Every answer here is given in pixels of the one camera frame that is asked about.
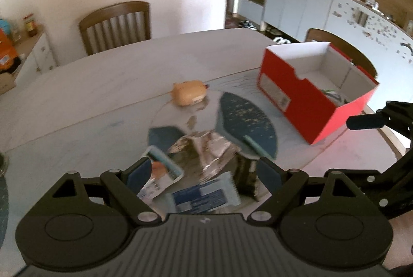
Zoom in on peach pig toy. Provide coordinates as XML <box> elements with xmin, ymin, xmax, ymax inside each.
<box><xmin>170</xmin><ymin>80</ymin><xmax>210</xmax><ymax>106</ymax></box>

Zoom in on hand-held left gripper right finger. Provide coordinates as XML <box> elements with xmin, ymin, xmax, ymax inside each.
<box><xmin>246</xmin><ymin>156</ymin><xmax>367</xmax><ymax>226</ymax></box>

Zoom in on brown wooden slatted chair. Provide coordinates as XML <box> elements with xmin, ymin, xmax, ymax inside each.
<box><xmin>79</xmin><ymin>1</ymin><xmax>152</xmax><ymax>56</ymax></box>

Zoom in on red-lidded jar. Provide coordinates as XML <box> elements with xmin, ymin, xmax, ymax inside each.
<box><xmin>23</xmin><ymin>14</ymin><xmax>38</xmax><ymax>38</ymax></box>

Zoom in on dark striped packet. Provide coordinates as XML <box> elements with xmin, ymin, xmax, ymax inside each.
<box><xmin>233</xmin><ymin>155</ymin><xmax>259</xmax><ymax>202</ymax></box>

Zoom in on red cardboard shoe box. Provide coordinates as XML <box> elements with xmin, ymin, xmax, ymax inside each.
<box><xmin>256</xmin><ymin>42</ymin><xmax>380</xmax><ymax>145</ymax></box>

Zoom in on small grey object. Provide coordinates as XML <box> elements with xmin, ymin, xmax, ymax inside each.
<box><xmin>319</xmin><ymin>88</ymin><xmax>348</xmax><ymax>104</ymax></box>

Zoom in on white clear snack packet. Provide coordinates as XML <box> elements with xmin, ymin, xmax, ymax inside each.
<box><xmin>138</xmin><ymin>146</ymin><xmax>185</xmax><ymax>200</ymax></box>

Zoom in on blue tissue packet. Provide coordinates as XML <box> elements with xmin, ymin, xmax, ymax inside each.
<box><xmin>165</xmin><ymin>171</ymin><xmax>242</xmax><ymax>216</ymax></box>

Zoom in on orange box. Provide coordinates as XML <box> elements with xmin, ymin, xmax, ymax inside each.
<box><xmin>0</xmin><ymin>28</ymin><xmax>22</xmax><ymax>73</ymax></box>

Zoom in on pale grey cabinet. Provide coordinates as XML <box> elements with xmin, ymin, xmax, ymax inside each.
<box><xmin>237</xmin><ymin>0</ymin><xmax>413</xmax><ymax>73</ymax></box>

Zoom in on blue placemat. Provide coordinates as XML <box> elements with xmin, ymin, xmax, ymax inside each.
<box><xmin>0</xmin><ymin>173</ymin><xmax>9</xmax><ymax>250</ymax></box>

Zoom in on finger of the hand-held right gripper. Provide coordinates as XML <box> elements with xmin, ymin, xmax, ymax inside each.
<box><xmin>348</xmin><ymin>100</ymin><xmax>413</xmax><ymax>149</ymax></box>
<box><xmin>344</xmin><ymin>148</ymin><xmax>413</xmax><ymax>221</ymax></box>

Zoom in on white desktop table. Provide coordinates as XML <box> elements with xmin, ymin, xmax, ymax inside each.
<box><xmin>0</xmin><ymin>26</ymin><xmax>408</xmax><ymax>277</ymax></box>

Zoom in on silver foil wrapper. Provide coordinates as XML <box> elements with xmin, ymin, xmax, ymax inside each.
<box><xmin>168</xmin><ymin>130</ymin><xmax>237</xmax><ymax>179</ymax></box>

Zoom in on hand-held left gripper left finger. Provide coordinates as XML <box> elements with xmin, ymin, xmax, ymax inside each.
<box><xmin>52</xmin><ymin>157</ymin><xmax>162</xmax><ymax>227</ymax></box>

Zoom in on white sideboard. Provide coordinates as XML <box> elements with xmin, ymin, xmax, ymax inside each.
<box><xmin>0</xmin><ymin>26</ymin><xmax>58</xmax><ymax>95</ymax></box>

